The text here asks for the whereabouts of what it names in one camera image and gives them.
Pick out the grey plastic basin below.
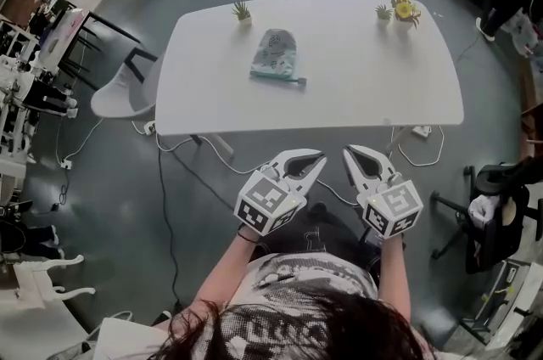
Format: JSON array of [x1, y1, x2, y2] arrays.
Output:
[[87, 309, 133, 341]]

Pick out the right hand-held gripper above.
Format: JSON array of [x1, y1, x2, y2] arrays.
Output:
[[342, 144, 424, 240]]

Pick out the white storage shelf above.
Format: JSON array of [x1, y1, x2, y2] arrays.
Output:
[[0, 16, 40, 165]]

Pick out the black wrist band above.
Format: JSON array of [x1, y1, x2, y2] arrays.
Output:
[[236, 228, 260, 245]]

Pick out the spiky green succulent pot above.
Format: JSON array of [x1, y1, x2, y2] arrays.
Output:
[[231, 0, 254, 27]]

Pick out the person's right forearm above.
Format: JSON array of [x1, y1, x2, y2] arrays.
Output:
[[375, 234, 413, 324]]

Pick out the person's left forearm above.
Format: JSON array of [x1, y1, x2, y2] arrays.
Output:
[[193, 224, 260, 316]]

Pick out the wooden shelf unit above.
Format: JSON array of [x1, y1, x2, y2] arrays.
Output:
[[519, 103, 543, 165]]

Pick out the white carved-leg table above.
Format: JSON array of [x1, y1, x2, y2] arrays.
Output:
[[12, 254, 98, 312]]

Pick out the white shell chair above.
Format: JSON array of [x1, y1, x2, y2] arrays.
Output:
[[90, 52, 165, 120]]

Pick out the black power cable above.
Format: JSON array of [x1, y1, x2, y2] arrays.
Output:
[[168, 149, 239, 211], [156, 147, 184, 309]]

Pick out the person's patterned white shirt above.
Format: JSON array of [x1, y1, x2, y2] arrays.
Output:
[[207, 251, 379, 360]]

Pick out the black office chair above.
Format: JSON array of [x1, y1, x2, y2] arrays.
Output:
[[430, 158, 532, 275]]

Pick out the white desk black legs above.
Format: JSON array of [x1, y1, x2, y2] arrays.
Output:
[[40, 8, 142, 91]]

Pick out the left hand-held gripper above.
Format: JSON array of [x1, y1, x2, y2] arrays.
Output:
[[233, 149, 327, 237]]

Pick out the black metal frame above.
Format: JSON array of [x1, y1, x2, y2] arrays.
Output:
[[125, 47, 160, 85]]

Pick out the pale green zip pouch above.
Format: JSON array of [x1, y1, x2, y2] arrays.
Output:
[[249, 28, 308, 90]]

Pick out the person's black trousers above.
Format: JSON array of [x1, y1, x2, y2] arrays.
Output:
[[254, 200, 405, 279]]

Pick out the small dark succulent pot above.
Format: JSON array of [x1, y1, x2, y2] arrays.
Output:
[[375, 3, 394, 26]]

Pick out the yellow flower pot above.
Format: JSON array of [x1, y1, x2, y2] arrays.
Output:
[[390, 0, 423, 31]]

